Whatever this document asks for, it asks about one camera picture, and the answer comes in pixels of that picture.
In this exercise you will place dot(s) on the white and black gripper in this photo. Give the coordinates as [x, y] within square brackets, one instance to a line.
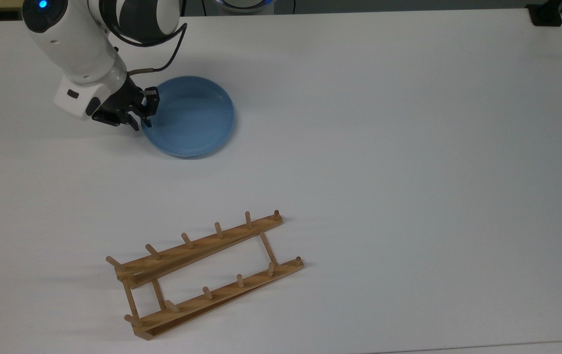
[81, 101]

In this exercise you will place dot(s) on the blue round plate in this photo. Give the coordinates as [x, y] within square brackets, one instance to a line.
[190, 118]

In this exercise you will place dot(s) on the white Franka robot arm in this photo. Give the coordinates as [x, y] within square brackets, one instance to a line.
[74, 44]

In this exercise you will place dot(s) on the wooden plate rack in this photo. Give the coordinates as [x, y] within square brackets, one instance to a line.
[187, 250]

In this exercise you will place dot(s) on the black table clamp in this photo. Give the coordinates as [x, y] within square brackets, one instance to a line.
[546, 14]

